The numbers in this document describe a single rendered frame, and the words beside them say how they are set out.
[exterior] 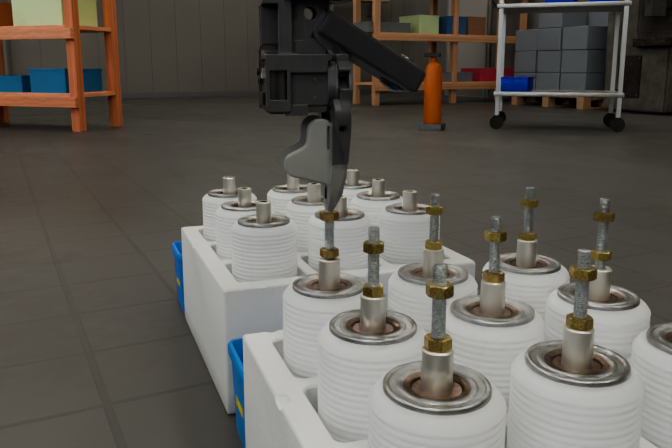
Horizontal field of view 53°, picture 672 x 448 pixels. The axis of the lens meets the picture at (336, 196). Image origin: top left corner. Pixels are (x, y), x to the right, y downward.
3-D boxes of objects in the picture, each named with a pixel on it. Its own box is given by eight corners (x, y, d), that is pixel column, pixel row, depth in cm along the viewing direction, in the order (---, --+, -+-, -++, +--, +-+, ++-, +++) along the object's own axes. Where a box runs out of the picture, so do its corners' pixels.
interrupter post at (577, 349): (598, 374, 50) (601, 332, 49) (566, 375, 50) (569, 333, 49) (585, 361, 52) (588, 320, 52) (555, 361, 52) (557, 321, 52)
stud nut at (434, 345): (438, 340, 48) (438, 329, 48) (456, 348, 47) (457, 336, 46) (419, 347, 47) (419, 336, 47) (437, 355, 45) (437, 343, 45)
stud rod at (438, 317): (436, 365, 48) (439, 262, 46) (447, 369, 47) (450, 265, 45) (427, 369, 47) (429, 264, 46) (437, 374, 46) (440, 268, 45)
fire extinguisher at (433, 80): (436, 127, 535) (438, 53, 524) (454, 130, 513) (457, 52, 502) (409, 128, 524) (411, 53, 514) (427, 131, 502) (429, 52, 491)
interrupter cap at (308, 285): (381, 288, 69) (381, 282, 69) (330, 307, 64) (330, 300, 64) (328, 273, 74) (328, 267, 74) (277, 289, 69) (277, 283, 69)
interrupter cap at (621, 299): (574, 314, 62) (575, 307, 62) (545, 288, 69) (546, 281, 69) (655, 313, 62) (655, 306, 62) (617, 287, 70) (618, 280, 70)
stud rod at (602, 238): (595, 276, 65) (601, 199, 64) (592, 273, 66) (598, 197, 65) (606, 276, 65) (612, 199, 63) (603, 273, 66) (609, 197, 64)
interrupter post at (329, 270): (345, 289, 69) (345, 258, 69) (329, 294, 68) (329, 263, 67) (328, 284, 71) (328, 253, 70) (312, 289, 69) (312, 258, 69)
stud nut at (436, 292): (439, 289, 47) (440, 277, 47) (458, 295, 46) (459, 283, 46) (420, 295, 46) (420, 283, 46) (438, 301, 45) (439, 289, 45)
